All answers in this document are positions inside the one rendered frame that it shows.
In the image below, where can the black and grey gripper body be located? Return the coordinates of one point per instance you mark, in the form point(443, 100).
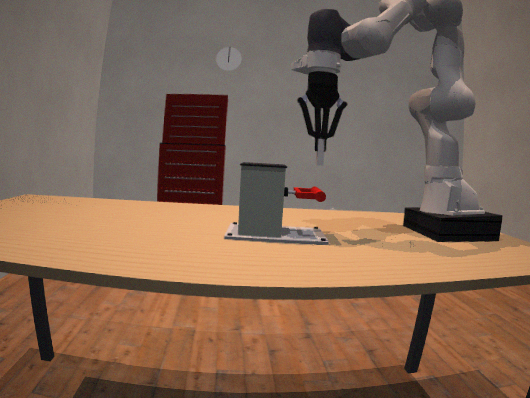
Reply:
point(324, 83)

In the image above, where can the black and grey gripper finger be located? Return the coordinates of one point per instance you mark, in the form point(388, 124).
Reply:
point(317, 134)
point(324, 135)

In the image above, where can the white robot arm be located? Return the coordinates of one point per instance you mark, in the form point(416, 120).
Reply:
point(331, 38)

